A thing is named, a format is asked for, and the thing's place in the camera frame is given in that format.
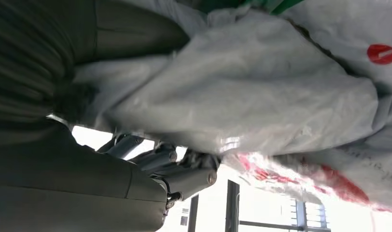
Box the dark window frame post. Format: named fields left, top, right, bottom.
left=187, top=194, right=200, bottom=232
left=225, top=179, right=241, bottom=232

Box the large crumpled grey mailer bag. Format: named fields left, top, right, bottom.
left=280, top=0, right=392, bottom=97

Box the dark window frame rail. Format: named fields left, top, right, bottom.
left=239, top=219, right=332, bottom=232

